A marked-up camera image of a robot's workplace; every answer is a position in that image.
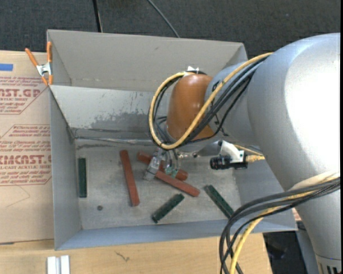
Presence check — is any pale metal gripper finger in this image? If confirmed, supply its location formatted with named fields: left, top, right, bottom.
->
left=143, top=160, right=156, bottom=182
left=150, top=155, right=163, bottom=179

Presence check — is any red-brown flat block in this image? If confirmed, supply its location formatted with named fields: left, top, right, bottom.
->
left=119, top=149, right=141, bottom=207
left=136, top=151, right=189, bottom=182
left=153, top=170, right=201, bottom=198

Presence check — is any dark green flat block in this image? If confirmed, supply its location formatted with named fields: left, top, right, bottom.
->
left=77, top=157, right=88, bottom=199
left=203, top=184, right=236, bottom=220
left=151, top=193, right=186, bottom=224

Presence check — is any grey metal bin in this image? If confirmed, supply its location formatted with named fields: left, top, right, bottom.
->
left=46, top=29, right=298, bottom=251

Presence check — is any brown cardboard board red print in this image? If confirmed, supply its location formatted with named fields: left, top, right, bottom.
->
left=0, top=49, right=55, bottom=245

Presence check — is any black cylinder on white bracket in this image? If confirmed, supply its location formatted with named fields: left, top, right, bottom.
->
left=209, top=140, right=249, bottom=171

